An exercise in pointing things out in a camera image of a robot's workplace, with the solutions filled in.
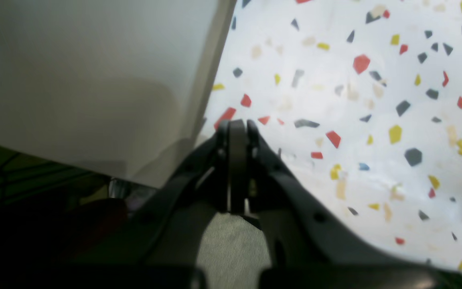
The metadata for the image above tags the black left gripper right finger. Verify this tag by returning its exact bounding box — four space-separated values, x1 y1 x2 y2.
229 120 462 289

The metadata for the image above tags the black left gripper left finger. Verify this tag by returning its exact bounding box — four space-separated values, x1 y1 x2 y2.
0 120 229 289

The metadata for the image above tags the terrazzo pattern tablecloth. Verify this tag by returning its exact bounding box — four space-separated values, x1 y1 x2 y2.
197 0 462 273

